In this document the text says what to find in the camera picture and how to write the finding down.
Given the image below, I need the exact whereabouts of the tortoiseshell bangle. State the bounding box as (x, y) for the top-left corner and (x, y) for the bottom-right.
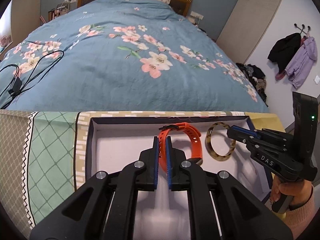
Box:
(204, 122), (236, 161)

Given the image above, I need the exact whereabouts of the orange smart watch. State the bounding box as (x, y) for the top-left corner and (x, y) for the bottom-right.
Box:
(158, 122), (203, 172)

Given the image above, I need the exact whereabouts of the right forearm pink sleeve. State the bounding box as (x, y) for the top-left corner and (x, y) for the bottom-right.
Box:
(284, 187), (316, 239)

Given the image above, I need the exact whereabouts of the right hand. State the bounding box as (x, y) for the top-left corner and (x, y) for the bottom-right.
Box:
(270, 176), (313, 207)

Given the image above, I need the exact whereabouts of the pile of dark clothes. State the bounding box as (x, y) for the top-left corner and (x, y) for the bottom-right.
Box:
(236, 63), (267, 103)

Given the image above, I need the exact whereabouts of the dark blue tray box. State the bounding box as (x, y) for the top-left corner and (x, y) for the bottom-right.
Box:
(85, 112), (272, 202)

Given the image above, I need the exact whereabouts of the patterned green yellow blanket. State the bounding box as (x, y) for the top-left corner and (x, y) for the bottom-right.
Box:
(0, 109), (287, 238)

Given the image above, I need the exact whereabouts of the lilac hanging jacket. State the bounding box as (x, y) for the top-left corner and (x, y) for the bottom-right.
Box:
(275, 37), (318, 89)

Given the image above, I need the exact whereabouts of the black hanging coat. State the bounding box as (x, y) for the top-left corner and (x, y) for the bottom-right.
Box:
(267, 33), (302, 74)

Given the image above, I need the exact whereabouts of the beige wardrobe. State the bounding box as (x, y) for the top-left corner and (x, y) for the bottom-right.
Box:
(216, 0), (282, 63)

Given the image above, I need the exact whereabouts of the right nightstand with items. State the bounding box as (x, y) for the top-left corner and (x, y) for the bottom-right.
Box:
(186, 11), (206, 33)

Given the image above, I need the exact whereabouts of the nightstand with items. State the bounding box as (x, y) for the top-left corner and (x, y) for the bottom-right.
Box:
(186, 11), (206, 33)
(40, 0), (77, 24)

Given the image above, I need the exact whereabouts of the blue floral duvet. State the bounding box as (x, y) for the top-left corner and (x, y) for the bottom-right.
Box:
(1, 0), (268, 113)

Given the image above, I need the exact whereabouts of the left nightstand with items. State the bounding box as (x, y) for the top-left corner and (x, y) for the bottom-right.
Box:
(40, 0), (77, 24)

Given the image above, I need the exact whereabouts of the black wall coat hook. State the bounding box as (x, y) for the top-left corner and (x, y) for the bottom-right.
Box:
(294, 23), (311, 36)

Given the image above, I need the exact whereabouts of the black charger cable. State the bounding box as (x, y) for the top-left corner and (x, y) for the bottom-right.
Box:
(0, 49), (65, 103)

